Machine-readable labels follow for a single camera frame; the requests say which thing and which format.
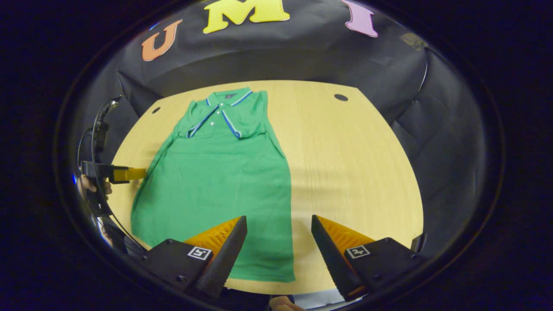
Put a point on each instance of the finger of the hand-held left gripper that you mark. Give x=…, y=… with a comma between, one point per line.
x=129, y=174

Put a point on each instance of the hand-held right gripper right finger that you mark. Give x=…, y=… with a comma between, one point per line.
x=332, y=259

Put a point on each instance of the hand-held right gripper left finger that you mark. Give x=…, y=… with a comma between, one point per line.
x=227, y=259

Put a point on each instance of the green T-shirt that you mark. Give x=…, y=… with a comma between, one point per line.
x=216, y=181

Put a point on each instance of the person's dark clothing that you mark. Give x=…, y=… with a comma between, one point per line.
x=246, y=300

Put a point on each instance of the black backdrop cloth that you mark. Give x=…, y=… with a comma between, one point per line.
x=281, y=56

